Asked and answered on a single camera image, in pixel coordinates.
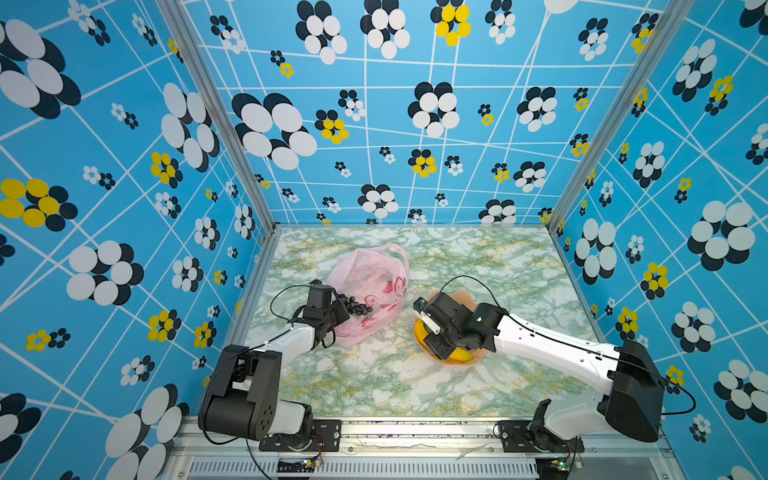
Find pink scalloped plastic plate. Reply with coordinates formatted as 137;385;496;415
414;290;488;357

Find black fake grapes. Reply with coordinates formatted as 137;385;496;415
338;294;373;319

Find yellow fake banana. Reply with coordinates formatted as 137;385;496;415
413;319;486;365

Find pink plastic bag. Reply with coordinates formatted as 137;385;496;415
325;244;410;346

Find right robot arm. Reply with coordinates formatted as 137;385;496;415
413;292;666;452

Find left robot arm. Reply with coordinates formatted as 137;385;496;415
198;280;350;449

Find left green circuit board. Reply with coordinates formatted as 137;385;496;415
276;456;323;474

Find green circuit board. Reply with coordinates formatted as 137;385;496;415
276;456;323;474
536;458;583;480

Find right green circuit board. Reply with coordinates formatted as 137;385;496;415
536;458;583;480

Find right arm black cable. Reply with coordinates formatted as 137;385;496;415
439;274;698;418

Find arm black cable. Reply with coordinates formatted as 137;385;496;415
439;274;698;418
197;283;313;480

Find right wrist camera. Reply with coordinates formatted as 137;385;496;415
413;297;441;334

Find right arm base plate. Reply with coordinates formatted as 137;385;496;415
492;420;585;454

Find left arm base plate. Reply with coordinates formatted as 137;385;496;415
259;419;342;453

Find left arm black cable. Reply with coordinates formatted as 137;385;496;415
197;283;313;480

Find aluminium front rail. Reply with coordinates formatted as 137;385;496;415
161;417;685;479

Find left aluminium corner post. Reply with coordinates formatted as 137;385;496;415
154;0;278;232

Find aluminium corner post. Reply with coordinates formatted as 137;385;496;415
548;0;697;232
154;0;278;232

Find right aluminium corner post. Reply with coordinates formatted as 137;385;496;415
548;0;697;232

